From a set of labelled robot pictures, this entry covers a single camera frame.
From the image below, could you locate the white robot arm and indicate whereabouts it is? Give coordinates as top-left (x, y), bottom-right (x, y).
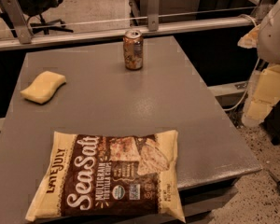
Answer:
top-left (238, 0), bottom-right (280, 127)

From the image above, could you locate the brown sea salt chip bag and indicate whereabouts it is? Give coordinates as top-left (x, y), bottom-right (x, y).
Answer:
top-left (25, 130), bottom-right (185, 221)

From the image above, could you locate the black office chair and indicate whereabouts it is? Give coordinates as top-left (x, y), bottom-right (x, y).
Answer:
top-left (17, 0), bottom-right (73, 35)

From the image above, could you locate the white cable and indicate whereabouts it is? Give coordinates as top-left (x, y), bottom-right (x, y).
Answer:
top-left (223, 14), bottom-right (261, 113)

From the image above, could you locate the metal guard rail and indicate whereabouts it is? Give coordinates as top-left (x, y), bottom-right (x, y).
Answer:
top-left (0, 0), bottom-right (277, 50)

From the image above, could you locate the yellow sponge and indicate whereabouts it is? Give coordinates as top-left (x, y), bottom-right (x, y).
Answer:
top-left (21, 71), bottom-right (66, 105)

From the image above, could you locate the orange soda can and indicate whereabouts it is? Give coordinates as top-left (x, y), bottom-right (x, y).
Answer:
top-left (123, 30), bottom-right (143, 70)

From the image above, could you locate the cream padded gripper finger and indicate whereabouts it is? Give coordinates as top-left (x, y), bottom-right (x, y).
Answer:
top-left (253, 64), bottom-right (280, 105)
top-left (242, 100), bottom-right (273, 127)

